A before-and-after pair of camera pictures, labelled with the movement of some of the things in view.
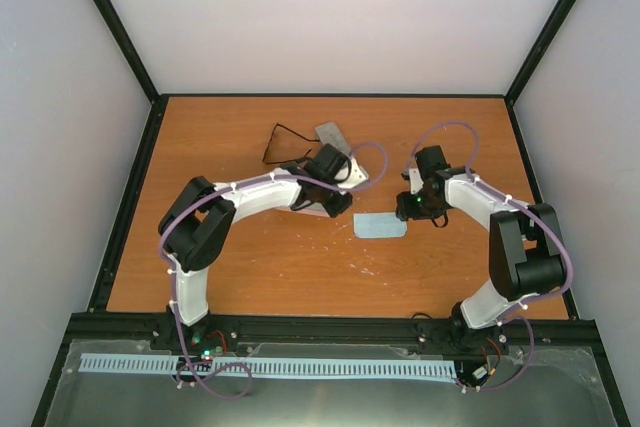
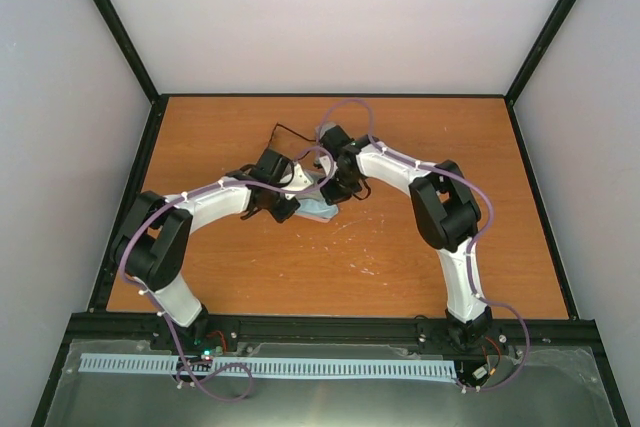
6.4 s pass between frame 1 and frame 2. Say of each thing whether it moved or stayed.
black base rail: stayed
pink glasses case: moved
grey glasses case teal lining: stayed
